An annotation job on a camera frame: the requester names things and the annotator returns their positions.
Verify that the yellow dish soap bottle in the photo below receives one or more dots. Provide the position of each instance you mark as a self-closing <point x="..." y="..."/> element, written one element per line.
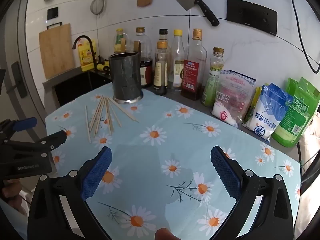
<point x="86" y="57"/>

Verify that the black faucet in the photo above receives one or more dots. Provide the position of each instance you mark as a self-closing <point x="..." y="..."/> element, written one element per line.
<point x="86" y="37"/>

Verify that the clear bottle yellow cap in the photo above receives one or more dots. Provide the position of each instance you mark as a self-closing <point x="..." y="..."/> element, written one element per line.
<point x="178" y="62"/>

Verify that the red label bottle gold cap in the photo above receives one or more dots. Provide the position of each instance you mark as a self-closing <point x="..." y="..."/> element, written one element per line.
<point x="193" y="72"/>

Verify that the wooden cutting board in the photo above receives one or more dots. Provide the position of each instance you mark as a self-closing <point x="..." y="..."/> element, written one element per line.
<point x="56" y="52"/>

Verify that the black sink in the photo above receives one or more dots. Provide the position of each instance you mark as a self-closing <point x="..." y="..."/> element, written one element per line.
<point x="75" y="87"/>

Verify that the dark sauce bottle gold cap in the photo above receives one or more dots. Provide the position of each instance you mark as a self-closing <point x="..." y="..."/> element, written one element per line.
<point x="160" y="72"/>

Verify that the blue white salt bag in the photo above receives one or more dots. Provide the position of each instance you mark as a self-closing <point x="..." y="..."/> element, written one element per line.
<point x="270" y="115"/>

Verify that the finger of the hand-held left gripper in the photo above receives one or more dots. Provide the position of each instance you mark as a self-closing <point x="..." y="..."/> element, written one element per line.
<point x="25" y="124"/>
<point x="56" y="137"/>

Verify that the person's left hand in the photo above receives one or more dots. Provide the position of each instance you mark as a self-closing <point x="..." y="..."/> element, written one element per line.
<point x="11" y="192"/>

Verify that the black wall socket panel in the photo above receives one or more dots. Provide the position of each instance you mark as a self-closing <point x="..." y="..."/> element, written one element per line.
<point x="250" y="15"/>

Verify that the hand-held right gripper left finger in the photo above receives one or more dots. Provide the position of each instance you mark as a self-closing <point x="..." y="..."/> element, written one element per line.
<point x="97" y="173"/>

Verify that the black cap sauce bottle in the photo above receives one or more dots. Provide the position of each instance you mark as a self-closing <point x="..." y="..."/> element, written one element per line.
<point x="163" y="35"/>

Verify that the blue daisy print tablecloth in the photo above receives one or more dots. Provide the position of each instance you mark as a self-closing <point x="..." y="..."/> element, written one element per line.
<point x="155" y="155"/>

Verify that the wooden rack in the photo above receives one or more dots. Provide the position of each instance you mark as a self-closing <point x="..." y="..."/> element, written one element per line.
<point x="137" y="46"/>

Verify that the black wall switch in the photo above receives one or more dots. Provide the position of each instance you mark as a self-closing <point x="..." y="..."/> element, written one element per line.
<point x="52" y="13"/>

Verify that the green yellow label sauce bottle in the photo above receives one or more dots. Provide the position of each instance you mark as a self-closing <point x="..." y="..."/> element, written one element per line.
<point x="119" y="41"/>

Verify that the yellow packet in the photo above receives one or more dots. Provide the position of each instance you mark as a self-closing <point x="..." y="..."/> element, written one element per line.
<point x="254" y="100"/>

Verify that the bunch of wooden chopsticks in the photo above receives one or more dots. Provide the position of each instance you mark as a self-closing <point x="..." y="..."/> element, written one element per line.
<point x="103" y="103"/>

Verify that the green label oil bottle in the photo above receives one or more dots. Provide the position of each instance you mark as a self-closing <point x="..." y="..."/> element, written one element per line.
<point x="212" y="82"/>

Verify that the yellow cleaning cloth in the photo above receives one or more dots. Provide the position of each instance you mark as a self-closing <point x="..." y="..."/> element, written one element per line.
<point x="102" y="67"/>

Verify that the green sugar bag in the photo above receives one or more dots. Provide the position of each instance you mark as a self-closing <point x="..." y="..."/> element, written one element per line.
<point x="295" y="115"/>

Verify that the clear seasoning bag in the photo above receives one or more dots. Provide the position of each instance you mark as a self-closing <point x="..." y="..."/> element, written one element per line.
<point x="232" y="97"/>

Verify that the dark metal utensil holder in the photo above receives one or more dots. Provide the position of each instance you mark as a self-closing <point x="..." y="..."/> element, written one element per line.
<point x="125" y="80"/>

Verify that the person's right hand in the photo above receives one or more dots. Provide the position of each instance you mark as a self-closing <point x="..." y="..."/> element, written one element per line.
<point x="165" y="234"/>

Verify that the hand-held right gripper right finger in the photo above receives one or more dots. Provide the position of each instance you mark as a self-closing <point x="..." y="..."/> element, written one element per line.
<point x="225" y="173"/>

